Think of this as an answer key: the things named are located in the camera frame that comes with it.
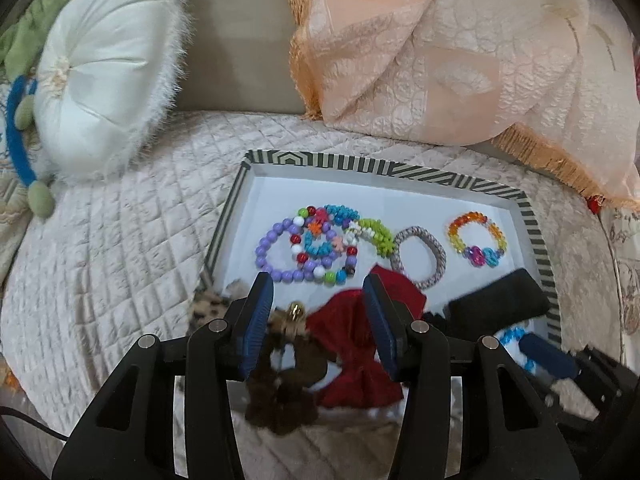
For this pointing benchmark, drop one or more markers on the brown scrunchie with gold bell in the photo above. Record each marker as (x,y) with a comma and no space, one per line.
(290,400)

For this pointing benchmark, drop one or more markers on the red fabric bow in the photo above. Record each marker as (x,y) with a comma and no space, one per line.
(350,345)

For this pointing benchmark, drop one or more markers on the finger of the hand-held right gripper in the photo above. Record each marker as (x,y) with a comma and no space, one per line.
(547,357)

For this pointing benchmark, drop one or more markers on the green plush toy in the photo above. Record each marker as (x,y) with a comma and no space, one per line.
(30,30)

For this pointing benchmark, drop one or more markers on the cream floral embroidered cloth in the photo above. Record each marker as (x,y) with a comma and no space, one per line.
(625,270)

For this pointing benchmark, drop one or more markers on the small red ornament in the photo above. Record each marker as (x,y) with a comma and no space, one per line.
(595,204)

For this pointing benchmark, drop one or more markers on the white tray with striped rim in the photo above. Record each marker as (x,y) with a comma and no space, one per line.
(450,200)

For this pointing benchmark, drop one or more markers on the beige padded headboard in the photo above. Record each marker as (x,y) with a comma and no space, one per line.
(240,35)

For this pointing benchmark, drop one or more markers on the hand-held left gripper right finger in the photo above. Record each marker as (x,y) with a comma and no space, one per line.
(380,330)

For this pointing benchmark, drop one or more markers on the peach fringed pillow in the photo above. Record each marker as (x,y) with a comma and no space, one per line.
(400,60)

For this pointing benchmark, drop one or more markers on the cream quilted bedspread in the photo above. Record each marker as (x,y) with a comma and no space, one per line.
(110,270)

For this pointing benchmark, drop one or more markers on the round white furry cushion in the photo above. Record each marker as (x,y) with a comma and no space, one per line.
(100,70)

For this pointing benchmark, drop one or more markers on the black fuzzy hair band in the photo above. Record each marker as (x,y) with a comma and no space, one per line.
(500,300)

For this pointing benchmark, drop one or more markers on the leopard print scrunchie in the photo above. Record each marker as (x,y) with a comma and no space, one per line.
(205,310)

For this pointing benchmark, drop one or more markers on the blue band with green pompoms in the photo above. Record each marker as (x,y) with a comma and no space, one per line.
(17,150)

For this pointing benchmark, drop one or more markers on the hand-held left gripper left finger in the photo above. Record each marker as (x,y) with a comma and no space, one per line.
(257,325)

